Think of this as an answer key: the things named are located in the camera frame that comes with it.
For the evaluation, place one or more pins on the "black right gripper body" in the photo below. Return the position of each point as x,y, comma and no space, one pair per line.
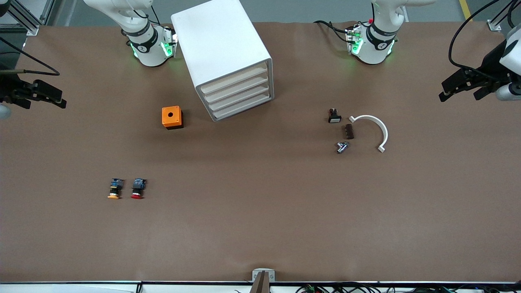
9,90

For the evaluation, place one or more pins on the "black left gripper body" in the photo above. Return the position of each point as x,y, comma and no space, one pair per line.
491,66

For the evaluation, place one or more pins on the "red push button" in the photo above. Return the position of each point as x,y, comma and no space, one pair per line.
139,188

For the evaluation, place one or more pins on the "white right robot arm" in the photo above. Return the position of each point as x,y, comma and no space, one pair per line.
146,49

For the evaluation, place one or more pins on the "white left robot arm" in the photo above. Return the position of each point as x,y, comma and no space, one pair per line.
374,49

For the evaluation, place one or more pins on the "yellow push button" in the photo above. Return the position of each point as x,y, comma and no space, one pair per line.
115,188

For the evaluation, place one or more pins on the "white curved plastic arc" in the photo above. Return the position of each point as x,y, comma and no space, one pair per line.
385,133

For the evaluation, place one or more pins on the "brown terminal block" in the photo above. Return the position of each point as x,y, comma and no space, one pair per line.
349,131

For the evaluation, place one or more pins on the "brown table cover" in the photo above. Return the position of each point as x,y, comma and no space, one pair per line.
260,203

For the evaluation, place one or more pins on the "aluminium frame profile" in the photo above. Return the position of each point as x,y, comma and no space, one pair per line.
30,28
493,25

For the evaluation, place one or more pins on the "orange button enclosure box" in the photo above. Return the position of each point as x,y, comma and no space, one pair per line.
171,116

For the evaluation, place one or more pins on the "black white-faced switch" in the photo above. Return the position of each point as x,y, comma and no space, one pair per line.
334,118

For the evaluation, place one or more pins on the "silver metal switch part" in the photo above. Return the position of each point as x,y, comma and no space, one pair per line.
342,147

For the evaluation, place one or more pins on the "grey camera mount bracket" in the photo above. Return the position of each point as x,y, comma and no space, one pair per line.
256,276

